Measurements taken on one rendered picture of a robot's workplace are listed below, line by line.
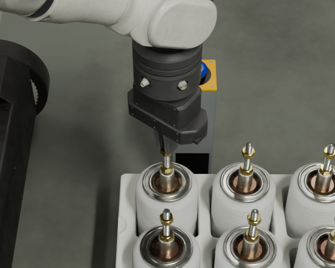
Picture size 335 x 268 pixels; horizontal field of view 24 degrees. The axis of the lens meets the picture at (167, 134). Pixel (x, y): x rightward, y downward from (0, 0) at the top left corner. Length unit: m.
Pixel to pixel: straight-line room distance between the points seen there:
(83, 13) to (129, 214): 0.51
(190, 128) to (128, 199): 0.26
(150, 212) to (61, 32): 0.75
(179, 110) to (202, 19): 0.15
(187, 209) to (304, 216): 0.18
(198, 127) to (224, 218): 0.22
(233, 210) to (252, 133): 0.45
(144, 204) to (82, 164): 0.39
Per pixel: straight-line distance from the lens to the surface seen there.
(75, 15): 0.79
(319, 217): 1.19
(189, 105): 1.00
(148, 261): 1.09
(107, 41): 1.79
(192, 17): 0.88
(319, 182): 1.18
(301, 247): 1.13
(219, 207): 1.18
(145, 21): 0.84
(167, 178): 1.15
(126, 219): 1.23
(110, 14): 0.83
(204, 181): 1.27
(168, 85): 0.96
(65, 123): 1.61
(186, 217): 1.19
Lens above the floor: 1.18
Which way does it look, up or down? 48 degrees down
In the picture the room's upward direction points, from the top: straight up
